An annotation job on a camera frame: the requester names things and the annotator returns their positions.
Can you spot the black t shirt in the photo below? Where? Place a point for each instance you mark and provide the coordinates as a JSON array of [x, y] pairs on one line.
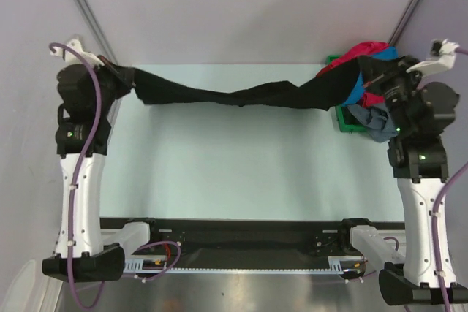
[[314, 94]]

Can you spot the white slotted cable duct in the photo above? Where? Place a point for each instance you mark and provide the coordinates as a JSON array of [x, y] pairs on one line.
[[330, 265]]

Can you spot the left aluminium corner post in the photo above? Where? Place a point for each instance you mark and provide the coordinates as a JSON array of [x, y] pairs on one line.
[[95, 28]]

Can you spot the right aluminium corner post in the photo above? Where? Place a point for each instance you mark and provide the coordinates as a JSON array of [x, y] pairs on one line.
[[413, 3]]

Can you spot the grey t shirt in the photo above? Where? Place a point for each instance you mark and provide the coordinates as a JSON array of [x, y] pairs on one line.
[[376, 120]]

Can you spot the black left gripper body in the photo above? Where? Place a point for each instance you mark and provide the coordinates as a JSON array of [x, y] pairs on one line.
[[111, 84]]

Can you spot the green plastic bin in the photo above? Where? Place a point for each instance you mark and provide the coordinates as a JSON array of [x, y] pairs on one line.
[[347, 89]]

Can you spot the aluminium corner post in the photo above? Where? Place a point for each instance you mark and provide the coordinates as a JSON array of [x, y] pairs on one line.
[[413, 3], [95, 28]]

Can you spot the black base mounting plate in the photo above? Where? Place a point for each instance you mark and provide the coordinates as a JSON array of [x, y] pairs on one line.
[[227, 241]]

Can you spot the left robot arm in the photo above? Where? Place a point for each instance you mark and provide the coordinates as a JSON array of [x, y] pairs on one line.
[[81, 144]]

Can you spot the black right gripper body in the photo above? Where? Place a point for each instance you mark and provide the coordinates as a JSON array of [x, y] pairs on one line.
[[398, 85]]

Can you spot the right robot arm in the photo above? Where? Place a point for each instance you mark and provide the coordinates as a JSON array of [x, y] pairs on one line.
[[423, 274]]

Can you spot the pink t shirt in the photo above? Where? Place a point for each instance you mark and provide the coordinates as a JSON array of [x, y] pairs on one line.
[[368, 48]]

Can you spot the blue t shirt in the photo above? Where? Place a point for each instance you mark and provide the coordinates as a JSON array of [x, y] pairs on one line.
[[369, 98]]

